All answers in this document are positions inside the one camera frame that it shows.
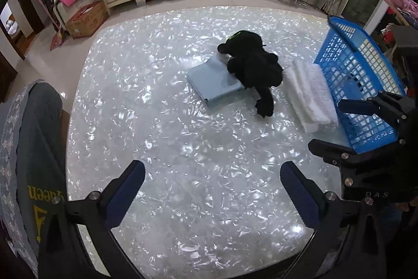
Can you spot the grey garment with yellow print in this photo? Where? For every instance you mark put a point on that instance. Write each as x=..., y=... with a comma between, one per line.
x=42, y=151

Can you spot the pile of pink clothes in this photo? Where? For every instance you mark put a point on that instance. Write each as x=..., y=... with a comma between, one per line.
x=403, y=2

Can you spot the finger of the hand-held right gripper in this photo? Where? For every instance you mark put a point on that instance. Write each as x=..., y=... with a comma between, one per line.
x=326, y=150
x=356, y=106

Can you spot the person's right hand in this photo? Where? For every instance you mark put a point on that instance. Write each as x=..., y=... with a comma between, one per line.
x=405, y=206

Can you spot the brown printed cardboard box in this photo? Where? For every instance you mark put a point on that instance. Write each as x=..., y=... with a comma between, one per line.
x=86, y=20

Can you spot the light blue cloth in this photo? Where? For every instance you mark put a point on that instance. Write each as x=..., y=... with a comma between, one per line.
x=212, y=83

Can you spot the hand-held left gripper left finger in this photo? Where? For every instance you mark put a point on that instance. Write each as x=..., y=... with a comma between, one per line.
x=122, y=197

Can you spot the white towel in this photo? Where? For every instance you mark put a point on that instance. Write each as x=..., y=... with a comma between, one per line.
x=310, y=92

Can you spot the broom with red bristles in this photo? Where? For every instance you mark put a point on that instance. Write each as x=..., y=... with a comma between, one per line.
x=58, y=40

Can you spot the floral grey chair cover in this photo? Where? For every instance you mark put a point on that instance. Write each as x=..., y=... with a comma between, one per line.
x=9, y=151

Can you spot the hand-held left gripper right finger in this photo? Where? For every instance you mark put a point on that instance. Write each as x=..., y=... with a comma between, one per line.
x=300, y=197

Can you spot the blue plastic basket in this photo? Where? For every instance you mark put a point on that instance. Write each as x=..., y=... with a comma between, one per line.
x=329, y=47

